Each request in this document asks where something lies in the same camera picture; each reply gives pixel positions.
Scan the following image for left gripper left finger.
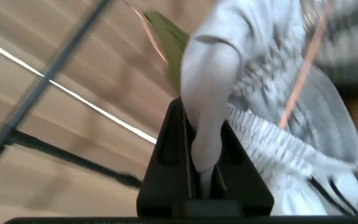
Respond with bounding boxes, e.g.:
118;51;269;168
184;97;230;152
136;98;202;218

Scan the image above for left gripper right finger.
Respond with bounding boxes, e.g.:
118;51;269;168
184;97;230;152
211;119;275;217

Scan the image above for pink clothes hanger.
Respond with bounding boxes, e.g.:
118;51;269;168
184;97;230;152
278;0;334;130
131;6;169;65

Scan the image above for green long-sleeved shirt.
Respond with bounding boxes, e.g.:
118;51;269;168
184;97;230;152
143;11;191;97

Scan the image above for pale grey shorts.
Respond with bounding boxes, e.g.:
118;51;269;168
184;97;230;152
180;0;358;217

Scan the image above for black clothes rack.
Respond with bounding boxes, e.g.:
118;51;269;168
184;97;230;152
0;0;144;189

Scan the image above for white laundry basket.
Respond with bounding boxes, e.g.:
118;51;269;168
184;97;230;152
303;0;358;94

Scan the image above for beige curtain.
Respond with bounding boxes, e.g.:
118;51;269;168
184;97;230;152
0;0;217;218

